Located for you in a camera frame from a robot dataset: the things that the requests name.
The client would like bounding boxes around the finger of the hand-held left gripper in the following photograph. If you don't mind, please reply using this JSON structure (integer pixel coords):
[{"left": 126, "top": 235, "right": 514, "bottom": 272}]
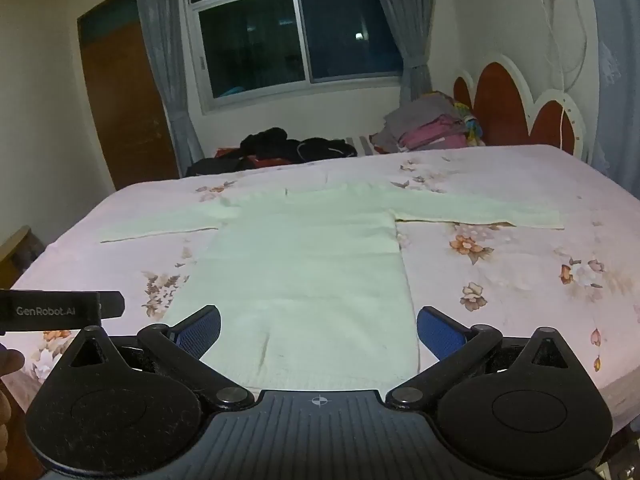
[{"left": 97, "top": 291, "right": 126, "bottom": 321}]

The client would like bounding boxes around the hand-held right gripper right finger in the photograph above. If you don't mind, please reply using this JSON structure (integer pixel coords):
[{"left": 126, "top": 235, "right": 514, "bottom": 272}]
[{"left": 385, "top": 306, "right": 573, "bottom": 411}]

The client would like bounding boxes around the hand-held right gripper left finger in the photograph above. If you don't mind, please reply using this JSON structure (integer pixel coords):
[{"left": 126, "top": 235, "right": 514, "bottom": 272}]
[{"left": 67, "top": 305, "right": 256, "bottom": 411}]

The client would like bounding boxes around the white knit sweater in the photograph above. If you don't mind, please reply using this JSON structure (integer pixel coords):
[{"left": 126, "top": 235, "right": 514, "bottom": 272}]
[{"left": 99, "top": 182, "right": 565, "bottom": 396}]

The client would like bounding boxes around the pile of colourful clothes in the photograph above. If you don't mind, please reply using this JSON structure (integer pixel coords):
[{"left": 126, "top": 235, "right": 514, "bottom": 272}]
[{"left": 370, "top": 91, "right": 487, "bottom": 154}]

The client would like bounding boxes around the pile of black clothes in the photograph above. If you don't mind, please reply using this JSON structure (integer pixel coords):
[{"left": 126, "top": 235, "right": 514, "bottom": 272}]
[{"left": 186, "top": 127, "right": 359, "bottom": 178}]

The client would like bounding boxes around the person's left hand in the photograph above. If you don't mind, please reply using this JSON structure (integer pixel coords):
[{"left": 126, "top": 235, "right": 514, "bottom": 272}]
[{"left": 0, "top": 345, "right": 26, "bottom": 461}]

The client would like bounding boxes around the wooden bedside furniture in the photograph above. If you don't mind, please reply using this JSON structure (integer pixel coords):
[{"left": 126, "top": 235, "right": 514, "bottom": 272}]
[{"left": 0, "top": 225, "right": 47, "bottom": 281}]

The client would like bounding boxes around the pink floral bed sheet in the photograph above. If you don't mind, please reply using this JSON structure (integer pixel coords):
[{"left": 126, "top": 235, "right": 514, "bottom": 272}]
[{"left": 0, "top": 144, "right": 640, "bottom": 441}]

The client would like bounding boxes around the red orange garment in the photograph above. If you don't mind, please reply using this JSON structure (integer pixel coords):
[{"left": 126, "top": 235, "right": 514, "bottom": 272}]
[{"left": 215, "top": 147, "right": 293, "bottom": 171}]

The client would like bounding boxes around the brown wooden door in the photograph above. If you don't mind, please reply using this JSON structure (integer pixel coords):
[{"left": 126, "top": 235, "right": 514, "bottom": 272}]
[{"left": 77, "top": 0, "right": 182, "bottom": 192}]

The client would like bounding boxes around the grey striped pillow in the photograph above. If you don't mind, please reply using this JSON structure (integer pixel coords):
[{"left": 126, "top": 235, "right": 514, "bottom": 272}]
[{"left": 345, "top": 135, "right": 377, "bottom": 157}]

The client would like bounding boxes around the red and white headboard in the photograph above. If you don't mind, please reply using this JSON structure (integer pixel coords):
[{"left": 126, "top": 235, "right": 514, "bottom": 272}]
[{"left": 452, "top": 51, "right": 588, "bottom": 161}]

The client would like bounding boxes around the grey blue curtain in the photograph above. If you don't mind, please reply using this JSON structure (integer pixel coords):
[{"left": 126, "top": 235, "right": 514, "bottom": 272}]
[
  {"left": 367, "top": 0, "right": 433, "bottom": 106},
  {"left": 132, "top": 0, "right": 206, "bottom": 177}
]

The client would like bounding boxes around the white cable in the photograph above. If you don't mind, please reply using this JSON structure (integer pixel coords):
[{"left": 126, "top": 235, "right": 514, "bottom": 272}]
[{"left": 542, "top": 0, "right": 589, "bottom": 157}]

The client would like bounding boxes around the window with white frame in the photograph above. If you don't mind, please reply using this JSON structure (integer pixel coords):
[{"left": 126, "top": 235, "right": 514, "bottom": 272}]
[{"left": 181, "top": 0, "right": 406, "bottom": 111}]

